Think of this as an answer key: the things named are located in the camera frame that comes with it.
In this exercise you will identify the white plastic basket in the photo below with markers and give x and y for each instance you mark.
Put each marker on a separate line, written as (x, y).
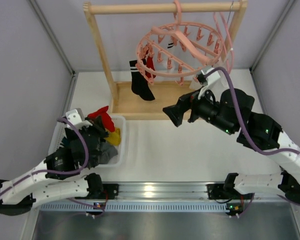
(119, 122)

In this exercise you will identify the white cloth garment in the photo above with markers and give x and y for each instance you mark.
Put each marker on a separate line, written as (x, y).
(195, 85)

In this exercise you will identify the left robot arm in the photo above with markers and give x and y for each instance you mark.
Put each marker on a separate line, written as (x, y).
(59, 176)

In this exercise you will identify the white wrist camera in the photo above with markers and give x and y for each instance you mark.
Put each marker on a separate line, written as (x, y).
(207, 77)
(77, 118)

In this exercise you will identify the wooden clothes rack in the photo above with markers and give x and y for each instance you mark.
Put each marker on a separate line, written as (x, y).
(166, 89)

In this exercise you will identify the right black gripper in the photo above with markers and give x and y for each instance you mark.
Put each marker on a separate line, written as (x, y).
(188, 107)

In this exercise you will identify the white sock with stripes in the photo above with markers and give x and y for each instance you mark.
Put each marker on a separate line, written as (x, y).
(173, 48)

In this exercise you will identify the grey sock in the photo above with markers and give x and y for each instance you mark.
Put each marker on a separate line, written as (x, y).
(108, 151)

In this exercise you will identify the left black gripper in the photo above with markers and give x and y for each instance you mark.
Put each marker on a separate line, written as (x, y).
(90, 132)

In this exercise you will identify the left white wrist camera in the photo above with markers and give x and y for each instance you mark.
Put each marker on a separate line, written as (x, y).
(77, 118)

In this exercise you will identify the yellow sock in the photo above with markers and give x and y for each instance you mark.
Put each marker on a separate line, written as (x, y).
(114, 138)

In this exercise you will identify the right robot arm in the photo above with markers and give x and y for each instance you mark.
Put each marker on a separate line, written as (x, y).
(260, 156)

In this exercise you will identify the white slotted cable duct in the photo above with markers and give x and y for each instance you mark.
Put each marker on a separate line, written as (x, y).
(166, 207)

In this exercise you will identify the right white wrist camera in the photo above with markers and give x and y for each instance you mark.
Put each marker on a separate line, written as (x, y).
(207, 77)

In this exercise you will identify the red sock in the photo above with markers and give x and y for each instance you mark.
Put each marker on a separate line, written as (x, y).
(149, 54)
(105, 118)

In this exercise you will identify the pink wire clothes hanger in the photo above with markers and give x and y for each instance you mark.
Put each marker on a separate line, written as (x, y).
(227, 37)

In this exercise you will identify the aluminium mounting rail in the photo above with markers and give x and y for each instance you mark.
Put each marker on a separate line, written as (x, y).
(129, 191)

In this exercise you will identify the black striped sock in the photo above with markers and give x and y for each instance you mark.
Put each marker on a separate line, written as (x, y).
(139, 85)

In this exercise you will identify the pink round clip hanger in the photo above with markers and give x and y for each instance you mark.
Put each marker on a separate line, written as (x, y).
(181, 49)

